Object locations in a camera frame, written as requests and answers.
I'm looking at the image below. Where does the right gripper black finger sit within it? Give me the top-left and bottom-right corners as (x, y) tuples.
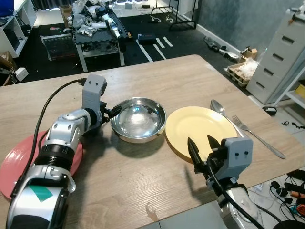
(207, 135), (221, 156)
(187, 137), (206, 167)

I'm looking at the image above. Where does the shiny steel bowl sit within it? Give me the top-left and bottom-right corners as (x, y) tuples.
(110, 97), (167, 144)

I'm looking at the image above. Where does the yellow plate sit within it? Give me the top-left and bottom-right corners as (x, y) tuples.
(164, 106), (244, 163)

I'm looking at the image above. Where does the silver metal spoon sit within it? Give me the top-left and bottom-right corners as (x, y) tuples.
(210, 99), (244, 139)
(61, 173), (76, 194)

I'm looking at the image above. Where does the silver metal fork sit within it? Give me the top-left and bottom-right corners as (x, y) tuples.
(231, 114), (287, 160)

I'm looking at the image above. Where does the small black device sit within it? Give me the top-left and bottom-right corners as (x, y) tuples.
(263, 105), (278, 116)

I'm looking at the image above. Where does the dark blue box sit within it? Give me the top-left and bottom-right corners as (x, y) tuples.
(137, 32), (155, 45)

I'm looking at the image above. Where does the wooden pallet with bag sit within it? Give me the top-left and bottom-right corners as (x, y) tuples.
(226, 57), (261, 88)

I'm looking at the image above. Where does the grey cart with clutter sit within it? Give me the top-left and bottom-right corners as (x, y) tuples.
(71, 0), (128, 73)

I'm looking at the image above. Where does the black floor crate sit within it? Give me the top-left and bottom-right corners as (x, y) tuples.
(40, 33), (78, 62)

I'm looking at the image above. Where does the yellow box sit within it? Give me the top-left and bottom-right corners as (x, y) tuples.
(294, 83), (305, 99)

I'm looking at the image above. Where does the white power adapter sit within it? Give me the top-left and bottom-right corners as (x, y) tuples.
(14, 66), (30, 81)

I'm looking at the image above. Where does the pink plate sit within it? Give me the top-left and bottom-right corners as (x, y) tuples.
(0, 129), (85, 199)

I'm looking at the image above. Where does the black floor tool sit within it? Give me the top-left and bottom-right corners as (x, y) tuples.
(204, 35), (240, 61)

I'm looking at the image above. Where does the small cardboard box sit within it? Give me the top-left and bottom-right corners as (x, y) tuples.
(240, 46), (259, 61)

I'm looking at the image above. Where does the white drawer cabinet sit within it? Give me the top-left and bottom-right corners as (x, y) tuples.
(245, 7), (305, 105)

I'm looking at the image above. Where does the black metal rack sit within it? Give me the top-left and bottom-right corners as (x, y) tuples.
(151, 0), (202, 31)

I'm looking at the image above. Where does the white shelf unit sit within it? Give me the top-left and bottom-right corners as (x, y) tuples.
(0, 0), (38, 59)

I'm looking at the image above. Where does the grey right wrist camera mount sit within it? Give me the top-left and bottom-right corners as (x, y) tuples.
(221, 136), (254, 181)

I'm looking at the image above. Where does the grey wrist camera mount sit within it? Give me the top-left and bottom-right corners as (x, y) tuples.
(221, 136), (254, 181)
(81, 74), (108, 114)

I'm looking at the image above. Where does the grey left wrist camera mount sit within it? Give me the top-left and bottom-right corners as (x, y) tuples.
(81, 74), (108, 114)

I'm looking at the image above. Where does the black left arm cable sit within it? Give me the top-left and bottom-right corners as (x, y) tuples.
(29, 77), (88, 191)

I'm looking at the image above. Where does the floor cable tangle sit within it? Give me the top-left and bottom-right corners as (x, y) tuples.
(259, 169), (305, 221)

